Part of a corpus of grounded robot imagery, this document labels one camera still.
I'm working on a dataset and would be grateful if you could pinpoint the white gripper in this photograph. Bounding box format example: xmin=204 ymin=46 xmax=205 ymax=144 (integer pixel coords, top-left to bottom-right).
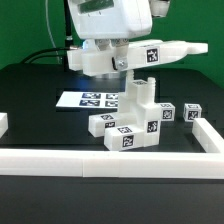
xmin=68 ymin=0 xmax=152 ymax=70

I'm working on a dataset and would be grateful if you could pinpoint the white chair back part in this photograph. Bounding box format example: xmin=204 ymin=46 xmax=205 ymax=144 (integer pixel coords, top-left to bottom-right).
xmin=67 ymin=40 xmax=208 ymax=76

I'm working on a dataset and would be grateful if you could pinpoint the white chair seat part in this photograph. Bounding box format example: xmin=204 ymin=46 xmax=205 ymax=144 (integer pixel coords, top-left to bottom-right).
xmin=118 ymin=77 xmax=161 ymax=147

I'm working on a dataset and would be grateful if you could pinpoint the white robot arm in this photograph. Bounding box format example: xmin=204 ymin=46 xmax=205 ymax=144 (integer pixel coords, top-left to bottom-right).
xmin=67 ymin=0 xmax=171 ymax=76

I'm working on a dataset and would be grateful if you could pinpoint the white marker sheet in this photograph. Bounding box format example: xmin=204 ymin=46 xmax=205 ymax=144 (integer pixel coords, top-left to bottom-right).
xmin=56 ymin=91 xmax=118 ymax=109

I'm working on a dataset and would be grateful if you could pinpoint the white block at left edge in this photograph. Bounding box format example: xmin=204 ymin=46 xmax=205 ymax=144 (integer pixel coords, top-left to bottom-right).
xmin=0 ymin=113 xmax=8 ymax=135

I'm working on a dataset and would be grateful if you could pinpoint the white U-shaped fence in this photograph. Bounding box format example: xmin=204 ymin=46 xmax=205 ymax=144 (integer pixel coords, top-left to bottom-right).
xmin=0 ymin=118 xmax=224 ymax=179

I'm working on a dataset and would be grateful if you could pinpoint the black vertical cable post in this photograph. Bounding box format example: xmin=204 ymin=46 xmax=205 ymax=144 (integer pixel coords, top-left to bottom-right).
xmin=63 ymin=0 xmax=74 ymax=64

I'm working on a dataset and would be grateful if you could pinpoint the black thick cable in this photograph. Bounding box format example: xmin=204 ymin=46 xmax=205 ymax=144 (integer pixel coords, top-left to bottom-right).
xmin=20 ymin=45 xmax=84 ymax=64

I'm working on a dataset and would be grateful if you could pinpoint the thin grey cable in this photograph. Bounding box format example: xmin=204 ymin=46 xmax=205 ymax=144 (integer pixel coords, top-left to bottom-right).
xmin=45 ymin=0 xmax=63 ymax=64

